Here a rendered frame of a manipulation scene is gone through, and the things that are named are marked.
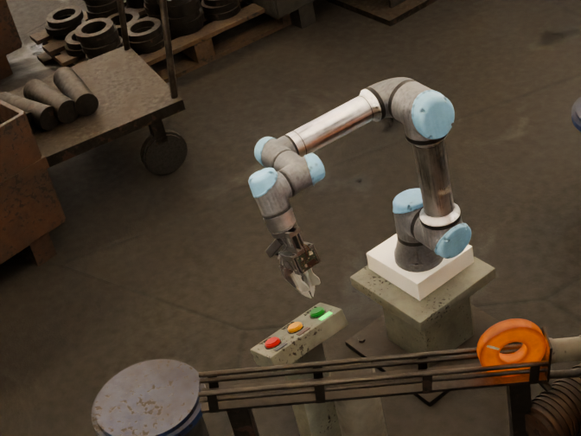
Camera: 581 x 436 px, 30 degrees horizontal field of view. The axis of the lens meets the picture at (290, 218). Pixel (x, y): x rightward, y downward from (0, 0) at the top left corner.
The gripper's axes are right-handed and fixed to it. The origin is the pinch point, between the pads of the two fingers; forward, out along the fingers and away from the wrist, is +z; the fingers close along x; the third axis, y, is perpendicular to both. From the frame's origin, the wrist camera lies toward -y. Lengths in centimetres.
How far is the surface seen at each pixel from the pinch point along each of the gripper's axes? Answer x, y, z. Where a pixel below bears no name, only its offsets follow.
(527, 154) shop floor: 148, -82, 41
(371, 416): -4.0, 13.9, 32.6
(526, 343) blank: 19, 57, 14
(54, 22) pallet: 67, -298, -64
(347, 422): -9.0, 10.0, 32.4
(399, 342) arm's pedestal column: 41, -39, 51
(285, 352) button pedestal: -14.9, 5.6, 7.8
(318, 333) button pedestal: -4.5, 5.6, 8.6
